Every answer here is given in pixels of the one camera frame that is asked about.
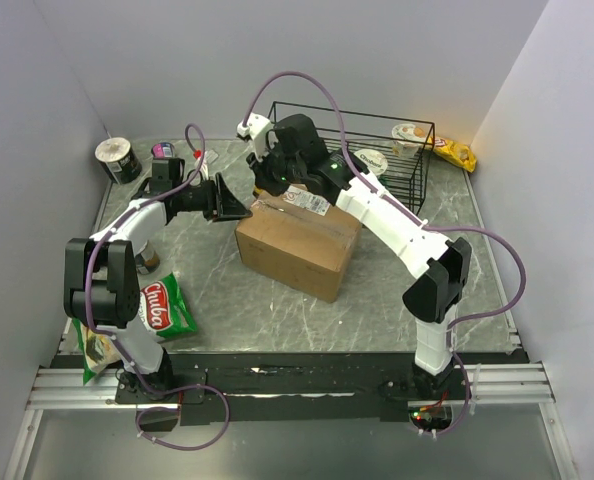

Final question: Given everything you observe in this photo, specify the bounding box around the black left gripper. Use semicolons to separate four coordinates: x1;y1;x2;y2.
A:
174;173;252;223

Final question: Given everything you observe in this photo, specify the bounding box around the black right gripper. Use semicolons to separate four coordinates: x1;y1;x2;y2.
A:
246;139;305;197

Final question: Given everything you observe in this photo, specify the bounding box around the brown cardboard box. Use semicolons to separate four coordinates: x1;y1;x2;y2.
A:
235;185;362;303

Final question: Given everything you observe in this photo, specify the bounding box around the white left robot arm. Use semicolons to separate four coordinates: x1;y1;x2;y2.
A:
64;158;252;402

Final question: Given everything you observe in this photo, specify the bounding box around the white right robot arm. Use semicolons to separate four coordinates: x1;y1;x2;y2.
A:
237;114;472;399

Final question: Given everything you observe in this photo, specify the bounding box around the pink yogurt cup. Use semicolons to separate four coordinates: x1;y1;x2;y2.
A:
151;141;176;160

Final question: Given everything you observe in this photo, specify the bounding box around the small brown jar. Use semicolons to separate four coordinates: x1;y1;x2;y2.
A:
135;241;161;275

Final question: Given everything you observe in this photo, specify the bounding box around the black can white lid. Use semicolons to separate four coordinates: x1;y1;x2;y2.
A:
95;137;142;185

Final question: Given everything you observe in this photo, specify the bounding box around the green Chuba chips bag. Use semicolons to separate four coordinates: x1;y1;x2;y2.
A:
72;272;197;385

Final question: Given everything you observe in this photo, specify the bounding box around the white yogurt cup behind basket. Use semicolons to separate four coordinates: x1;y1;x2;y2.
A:
391;123;427;160

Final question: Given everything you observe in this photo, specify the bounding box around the yellow snack bag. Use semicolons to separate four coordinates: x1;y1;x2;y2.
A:
427;135;477;173

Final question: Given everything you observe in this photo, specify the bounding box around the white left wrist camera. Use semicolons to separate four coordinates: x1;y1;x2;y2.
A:
192;150;209;185

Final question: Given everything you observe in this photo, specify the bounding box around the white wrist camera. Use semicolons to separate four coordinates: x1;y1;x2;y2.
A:
236;113;274;162
192;150;209;185

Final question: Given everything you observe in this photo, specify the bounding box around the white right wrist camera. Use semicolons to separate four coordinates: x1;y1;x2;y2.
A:
236;113;274;162

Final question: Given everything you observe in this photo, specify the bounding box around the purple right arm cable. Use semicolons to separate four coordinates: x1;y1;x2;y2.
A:
244;71;527;426

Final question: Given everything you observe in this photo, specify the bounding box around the black wire basket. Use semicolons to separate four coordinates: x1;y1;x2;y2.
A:
266;101;436;216

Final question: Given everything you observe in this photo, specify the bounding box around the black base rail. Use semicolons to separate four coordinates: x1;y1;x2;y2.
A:
114;351;473;426

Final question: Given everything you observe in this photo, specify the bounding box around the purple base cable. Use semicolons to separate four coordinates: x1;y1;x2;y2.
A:
135;383;234;451

